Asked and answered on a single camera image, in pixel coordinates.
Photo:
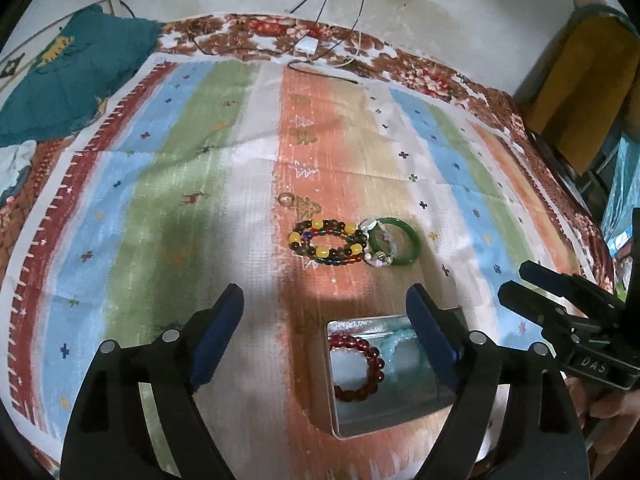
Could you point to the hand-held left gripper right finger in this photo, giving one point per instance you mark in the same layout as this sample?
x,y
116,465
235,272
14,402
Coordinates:
x,y
430,342

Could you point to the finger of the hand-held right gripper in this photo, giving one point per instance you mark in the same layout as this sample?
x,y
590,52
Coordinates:
x,y
525,302
545,272

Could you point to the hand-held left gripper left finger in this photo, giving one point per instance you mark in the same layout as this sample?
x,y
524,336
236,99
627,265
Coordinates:
x,y
220,332

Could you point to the metal tin box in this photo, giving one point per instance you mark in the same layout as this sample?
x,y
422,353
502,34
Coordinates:
x,y
395,410

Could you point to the green jade bangle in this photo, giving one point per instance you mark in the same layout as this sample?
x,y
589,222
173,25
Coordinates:
x,y
410,240

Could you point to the person's right hand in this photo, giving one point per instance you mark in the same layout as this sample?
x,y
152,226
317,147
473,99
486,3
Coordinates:
x,y
615,405

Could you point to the blue cloth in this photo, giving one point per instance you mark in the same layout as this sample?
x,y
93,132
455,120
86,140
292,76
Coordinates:
x,y
622,200

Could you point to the striped colourful mat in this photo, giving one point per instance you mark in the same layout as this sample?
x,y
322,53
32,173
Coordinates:
x,y
175,160

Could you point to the white crumpled cloth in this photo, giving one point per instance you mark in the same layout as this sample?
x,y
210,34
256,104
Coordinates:
x,y
15,160

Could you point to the teal printed pillow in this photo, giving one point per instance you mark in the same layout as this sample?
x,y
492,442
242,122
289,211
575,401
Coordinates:
x,y
75,85

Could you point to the white charger block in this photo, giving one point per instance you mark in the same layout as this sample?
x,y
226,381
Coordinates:
x,y
306,46

